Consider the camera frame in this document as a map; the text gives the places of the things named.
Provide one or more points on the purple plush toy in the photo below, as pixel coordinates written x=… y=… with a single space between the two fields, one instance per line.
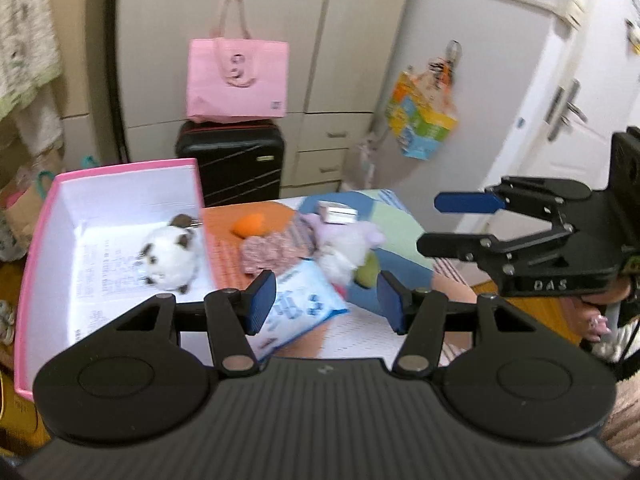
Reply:
x=329 y=232

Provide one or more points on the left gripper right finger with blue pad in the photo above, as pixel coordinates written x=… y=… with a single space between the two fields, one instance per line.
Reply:
x=417 y=315

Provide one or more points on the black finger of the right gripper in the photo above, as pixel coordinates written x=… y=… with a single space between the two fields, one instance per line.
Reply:
x=462 y=247

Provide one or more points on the silver door handle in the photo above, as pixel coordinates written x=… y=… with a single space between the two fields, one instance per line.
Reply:
x=562 y=107

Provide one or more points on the large blue wet wipes pack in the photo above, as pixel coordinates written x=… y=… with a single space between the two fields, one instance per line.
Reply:
x=305 y=299

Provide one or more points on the pink cardboard box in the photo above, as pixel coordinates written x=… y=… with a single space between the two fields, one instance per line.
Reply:
x=81 y=269

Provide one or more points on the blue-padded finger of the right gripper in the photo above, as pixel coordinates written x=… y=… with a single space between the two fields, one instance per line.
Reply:
x=468 y=203

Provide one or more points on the white fluffy plush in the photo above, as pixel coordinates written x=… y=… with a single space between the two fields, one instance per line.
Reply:
x=339 y=262

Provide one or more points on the floral pink fabric scrunchie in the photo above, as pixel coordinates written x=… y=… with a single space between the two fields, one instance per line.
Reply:
x=277 y=251

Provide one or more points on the white brown plush cat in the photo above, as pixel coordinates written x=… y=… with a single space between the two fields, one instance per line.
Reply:
x=168 y=258

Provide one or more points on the pink tote bag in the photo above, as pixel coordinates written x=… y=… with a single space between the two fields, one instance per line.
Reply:
x=233 y=77

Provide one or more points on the brown paper bag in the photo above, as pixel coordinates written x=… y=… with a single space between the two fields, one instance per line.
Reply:
x=21 y=206

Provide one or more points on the colourful hanging paper bag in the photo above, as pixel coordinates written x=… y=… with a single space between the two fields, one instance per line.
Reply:
x=420 y=112

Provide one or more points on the small white tissue pack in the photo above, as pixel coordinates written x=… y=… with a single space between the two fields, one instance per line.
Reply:
x=336 y=213

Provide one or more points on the teal tote bag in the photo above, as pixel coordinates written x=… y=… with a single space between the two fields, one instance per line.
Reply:
x=89 y=162

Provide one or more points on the hand with painted nails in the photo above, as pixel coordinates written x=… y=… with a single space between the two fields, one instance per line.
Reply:
x=588 y=321

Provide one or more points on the cream knitted cardigan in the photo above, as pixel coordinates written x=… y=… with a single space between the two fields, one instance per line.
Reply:
x=30 y=61

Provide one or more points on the beige wardrobe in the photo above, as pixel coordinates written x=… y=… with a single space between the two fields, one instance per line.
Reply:
x=136 y=70

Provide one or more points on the green egg-shaped sponge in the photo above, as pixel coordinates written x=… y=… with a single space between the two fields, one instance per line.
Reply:
x=366 y=275

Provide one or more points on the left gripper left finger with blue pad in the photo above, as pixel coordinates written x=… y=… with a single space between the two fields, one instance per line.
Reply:
x=231 y=316

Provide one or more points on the black suitcase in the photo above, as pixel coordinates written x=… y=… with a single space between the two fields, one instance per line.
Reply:
x=238 y=163

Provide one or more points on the orange egg-shaped sponge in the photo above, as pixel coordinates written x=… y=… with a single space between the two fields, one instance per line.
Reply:
x=250 y=225

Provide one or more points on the white door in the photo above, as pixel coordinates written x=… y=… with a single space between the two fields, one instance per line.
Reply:
x=571 y=137

